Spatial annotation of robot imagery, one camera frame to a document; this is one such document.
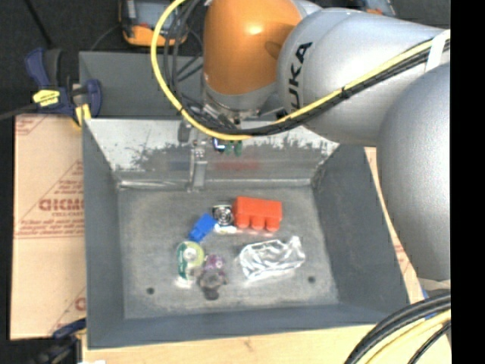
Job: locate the dark grey-brown toy figure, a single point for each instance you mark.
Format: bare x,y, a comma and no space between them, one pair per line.
211,281

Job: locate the blue plastic block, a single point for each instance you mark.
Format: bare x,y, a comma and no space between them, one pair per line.
202,226

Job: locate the grey metal bin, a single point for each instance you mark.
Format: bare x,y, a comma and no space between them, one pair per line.
151,211

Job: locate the orange-red toy building block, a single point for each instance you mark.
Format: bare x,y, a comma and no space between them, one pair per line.
257,211

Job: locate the clear plastic packet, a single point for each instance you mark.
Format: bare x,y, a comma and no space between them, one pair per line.
271,258

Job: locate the green and white round container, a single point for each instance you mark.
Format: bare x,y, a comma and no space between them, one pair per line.
188,258

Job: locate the purple small toy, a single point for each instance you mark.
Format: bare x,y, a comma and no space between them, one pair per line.
214,262

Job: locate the brown cardboard board red print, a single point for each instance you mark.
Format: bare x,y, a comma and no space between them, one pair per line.
45,173

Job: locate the small white flat piece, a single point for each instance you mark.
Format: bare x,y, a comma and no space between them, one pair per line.
225,230

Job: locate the round silver metal part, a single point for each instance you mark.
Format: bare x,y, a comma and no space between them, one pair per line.
222,214

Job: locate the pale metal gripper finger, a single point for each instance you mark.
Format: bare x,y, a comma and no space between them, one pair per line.
198,171
184,132

